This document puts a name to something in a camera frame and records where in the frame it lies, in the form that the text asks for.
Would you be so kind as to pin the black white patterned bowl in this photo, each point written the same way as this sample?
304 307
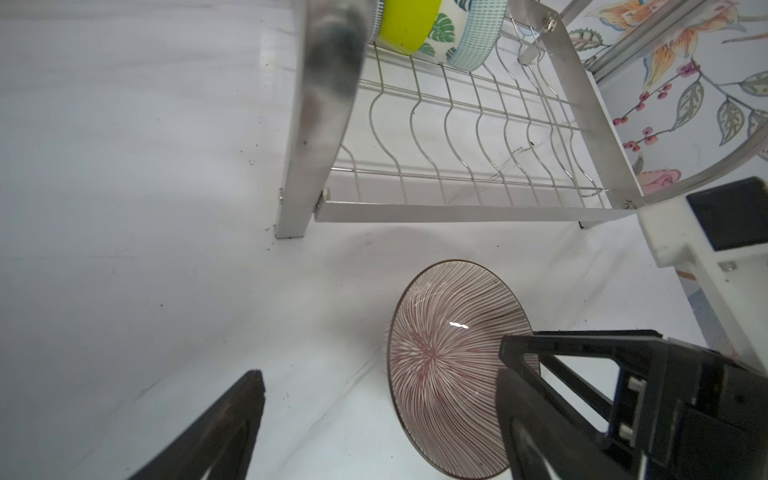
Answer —
377 20

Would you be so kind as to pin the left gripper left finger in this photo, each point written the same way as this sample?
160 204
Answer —
219 444

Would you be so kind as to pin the green leaf pattern bowl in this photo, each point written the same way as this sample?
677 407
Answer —
446 33

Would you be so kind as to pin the pale green glass bowl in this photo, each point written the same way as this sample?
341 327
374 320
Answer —
480 33

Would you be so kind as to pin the lime green plastic bowl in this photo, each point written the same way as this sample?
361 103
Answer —
406 24

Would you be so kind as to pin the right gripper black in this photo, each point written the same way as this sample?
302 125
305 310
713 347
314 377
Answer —
664 409

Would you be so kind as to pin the silver two-tier dish rack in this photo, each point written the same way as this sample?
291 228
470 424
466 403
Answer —
584 111

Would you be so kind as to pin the purple striped glass bowl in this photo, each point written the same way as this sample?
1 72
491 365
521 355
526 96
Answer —
442 357

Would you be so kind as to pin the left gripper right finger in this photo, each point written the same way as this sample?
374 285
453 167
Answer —
539 442

